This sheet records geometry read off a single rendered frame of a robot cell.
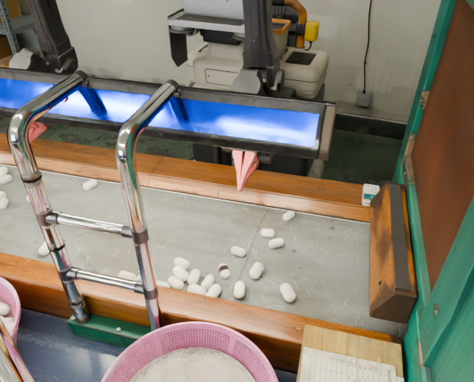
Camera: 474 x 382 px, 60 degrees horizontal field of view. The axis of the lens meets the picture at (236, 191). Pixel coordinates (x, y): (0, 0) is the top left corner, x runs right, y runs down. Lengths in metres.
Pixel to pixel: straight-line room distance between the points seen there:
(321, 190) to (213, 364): 0.49
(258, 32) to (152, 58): 2.42
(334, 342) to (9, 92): 0.65
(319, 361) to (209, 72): 1.00
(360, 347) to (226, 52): 0.99
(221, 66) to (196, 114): 0.77
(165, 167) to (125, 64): 2.36
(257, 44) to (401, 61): 1.95
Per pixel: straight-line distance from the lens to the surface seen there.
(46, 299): 0.88
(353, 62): 2.77
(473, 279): 0.51
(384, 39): 2.71
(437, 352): 0.61
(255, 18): 0.84
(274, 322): 0.72
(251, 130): 0.59
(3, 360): 0.41
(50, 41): 1.16
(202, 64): 1.40
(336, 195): 0.99
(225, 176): 1.03
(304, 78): 1.59
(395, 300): 0.69
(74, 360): 0.84
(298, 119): 0.58
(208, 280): 0.79
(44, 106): 0.62
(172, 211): 0.97
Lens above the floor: 1.35
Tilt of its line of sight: 37 degrees down
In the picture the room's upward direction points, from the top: straight up
